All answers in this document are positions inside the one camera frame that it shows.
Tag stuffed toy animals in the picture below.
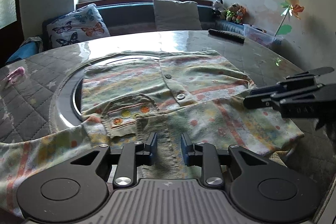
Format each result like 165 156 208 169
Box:
226 3 240 22

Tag colourful paper pinwheel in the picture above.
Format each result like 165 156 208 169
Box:
274 0 305 37

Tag black remote control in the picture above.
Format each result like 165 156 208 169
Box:
208 28 244 43

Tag small pink hair tie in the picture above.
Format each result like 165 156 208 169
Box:
5 67 25 83

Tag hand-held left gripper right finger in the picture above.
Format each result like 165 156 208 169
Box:
181 132 268 188

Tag round black inset hob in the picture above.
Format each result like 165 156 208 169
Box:
49 52 160 132

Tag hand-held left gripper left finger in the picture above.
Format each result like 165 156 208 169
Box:
70 132 158 188

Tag green patterned button shirt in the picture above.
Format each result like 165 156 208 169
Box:
0 49 305 216

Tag butterfly print pillow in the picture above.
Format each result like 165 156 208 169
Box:
47 4 111 48

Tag clear plastic storage box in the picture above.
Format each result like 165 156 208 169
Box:
243 24 284 46

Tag orange tiger plush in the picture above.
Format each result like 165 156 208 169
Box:
235 6 248 25

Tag blue sofa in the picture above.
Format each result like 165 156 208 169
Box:
42 1 284 48

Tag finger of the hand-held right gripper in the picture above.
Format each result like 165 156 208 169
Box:
249 67 335 97
243 84 326 110

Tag plain grey pillow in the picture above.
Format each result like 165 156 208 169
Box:
153 0 202 31

